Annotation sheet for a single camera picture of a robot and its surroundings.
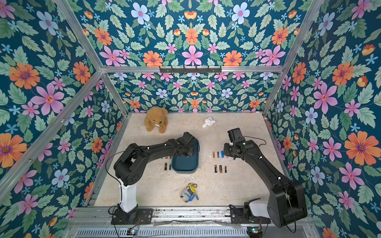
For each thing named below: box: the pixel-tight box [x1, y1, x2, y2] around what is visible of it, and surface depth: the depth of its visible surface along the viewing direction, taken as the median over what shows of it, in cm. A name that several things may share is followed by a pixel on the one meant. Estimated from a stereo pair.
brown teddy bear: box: [144, 106, 169, 134], surface depth 98 cm
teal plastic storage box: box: [171, 138, 200, 174], surface depth 92 cm
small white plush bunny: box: [202, 117, 216, 128], surface depth 113 cm
